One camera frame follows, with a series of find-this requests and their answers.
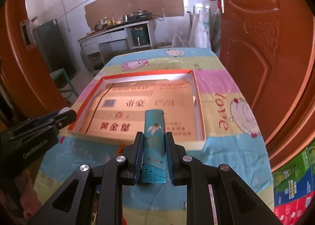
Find silver door handle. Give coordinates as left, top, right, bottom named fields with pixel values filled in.
left=217, top=0, right=225, bottom=14

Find orange rimmed cardboard tray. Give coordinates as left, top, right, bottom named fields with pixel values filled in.
left=67, top=69, right=206, bottom=150

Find green beer carton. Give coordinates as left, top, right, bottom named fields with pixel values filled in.
left=272, top=142, right=314, bottom=206

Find grey kitchen counter cabinet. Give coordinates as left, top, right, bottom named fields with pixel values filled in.
left=78, top=19, right=156, bottom=72

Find green metal table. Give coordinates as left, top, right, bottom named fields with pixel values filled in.
left=50, top=68, right=79, bottom=104

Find wall cardboard sheets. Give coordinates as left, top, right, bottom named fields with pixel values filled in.
left=84, top=0, right=184, bottom=28

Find red carton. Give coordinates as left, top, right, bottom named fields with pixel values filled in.
left=274, top=193, right=314, bottom=225

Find white plastic sacks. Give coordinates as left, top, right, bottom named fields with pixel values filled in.
left=170, top=7, right=221, bottom=56

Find cartoon sheep tablecloth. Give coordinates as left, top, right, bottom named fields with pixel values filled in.
left=34, top=48, right=274, bottom=224

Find black gas stove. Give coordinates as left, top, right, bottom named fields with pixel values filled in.
left=127, top=11, right=152, bottom=23

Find teal lighter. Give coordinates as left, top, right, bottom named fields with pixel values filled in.
left=142, top=109, right=167, bottom=183

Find dark green refrigerator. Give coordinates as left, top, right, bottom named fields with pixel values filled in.
left=32, top=19, right=76, bottom=78

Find brown wooden door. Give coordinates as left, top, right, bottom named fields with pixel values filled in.
left=220, top=0, right=314, bottom=170

